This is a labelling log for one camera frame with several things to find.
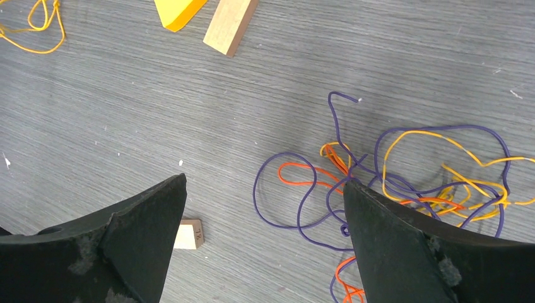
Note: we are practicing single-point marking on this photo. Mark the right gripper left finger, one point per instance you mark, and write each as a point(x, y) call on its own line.
point(120, 253)

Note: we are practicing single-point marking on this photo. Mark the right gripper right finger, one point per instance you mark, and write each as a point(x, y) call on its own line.
point(406, 256)

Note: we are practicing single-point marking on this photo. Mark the wooden block near centre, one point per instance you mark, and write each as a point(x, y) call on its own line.
point(189, 235)

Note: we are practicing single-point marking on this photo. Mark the flat yellow triangle block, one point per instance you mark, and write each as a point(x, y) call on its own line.
point(175, 14)

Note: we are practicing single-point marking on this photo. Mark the small wooden block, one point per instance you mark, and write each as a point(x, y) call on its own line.
point(228, 25)

